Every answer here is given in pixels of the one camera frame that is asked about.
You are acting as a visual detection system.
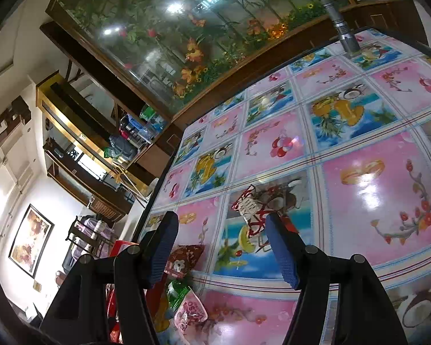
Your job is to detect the dark red flower snack packet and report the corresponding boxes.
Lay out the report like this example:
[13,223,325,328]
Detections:
[164,245,205,279]

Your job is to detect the red white snack packet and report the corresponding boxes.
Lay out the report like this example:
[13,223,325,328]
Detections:
[231,185,299,253]

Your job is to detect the glass flower painting panel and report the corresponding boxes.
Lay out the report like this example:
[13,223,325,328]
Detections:
[47,0,356,115]

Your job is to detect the green snack packet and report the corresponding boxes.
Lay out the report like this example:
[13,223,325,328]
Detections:
[166,279,191,312]

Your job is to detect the bottles on wooden counter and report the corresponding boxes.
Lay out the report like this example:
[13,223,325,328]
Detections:
[103,105,167,162]

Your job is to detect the red gift box white interior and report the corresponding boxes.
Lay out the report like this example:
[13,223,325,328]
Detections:
[106,240,137,344]

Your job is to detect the metal flashlight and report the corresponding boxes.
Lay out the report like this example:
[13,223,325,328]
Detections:
[319,0,360,58]

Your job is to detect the pink snack packet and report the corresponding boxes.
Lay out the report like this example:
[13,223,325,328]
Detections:
[174,290,209,334]

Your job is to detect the framed wall picture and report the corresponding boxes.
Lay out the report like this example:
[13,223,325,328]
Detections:
[8,204,54,278]

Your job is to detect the floral plastic tablecloth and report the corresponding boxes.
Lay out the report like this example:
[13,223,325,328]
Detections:
[144,28,431,344]

